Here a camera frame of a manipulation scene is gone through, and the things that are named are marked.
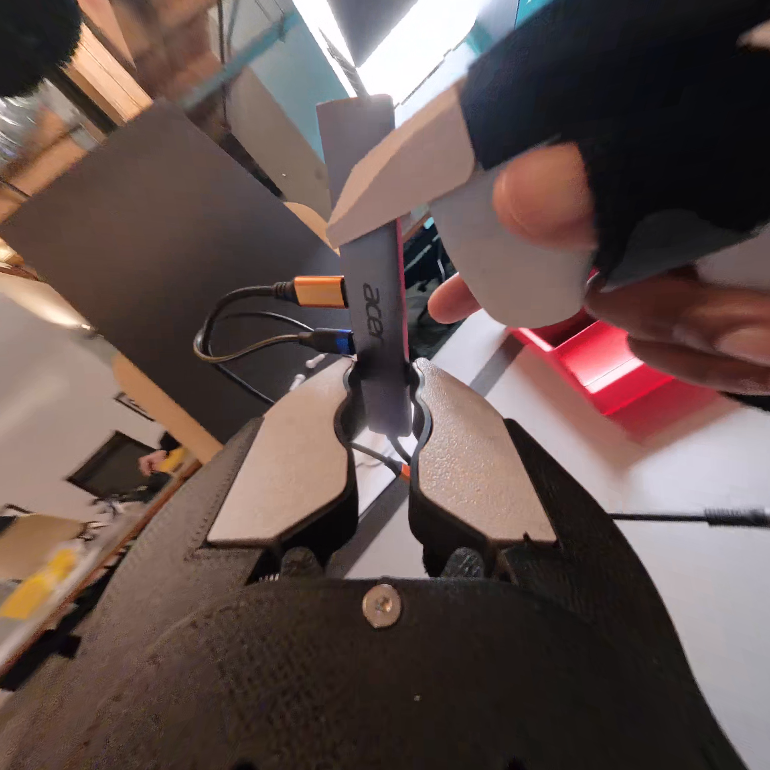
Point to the red plastic bin black divider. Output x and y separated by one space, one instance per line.
607 367

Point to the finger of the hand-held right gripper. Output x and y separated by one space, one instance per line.
397 162
517 283

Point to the person's right hand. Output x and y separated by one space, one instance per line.
631 90

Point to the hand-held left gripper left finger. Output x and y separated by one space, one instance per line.
283 475

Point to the grey usb hub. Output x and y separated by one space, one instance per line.
376 313

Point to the small yellow bin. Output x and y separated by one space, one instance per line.
36 586

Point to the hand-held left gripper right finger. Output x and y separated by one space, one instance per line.
481 475

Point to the black faced wooden board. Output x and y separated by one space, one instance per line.
150 240

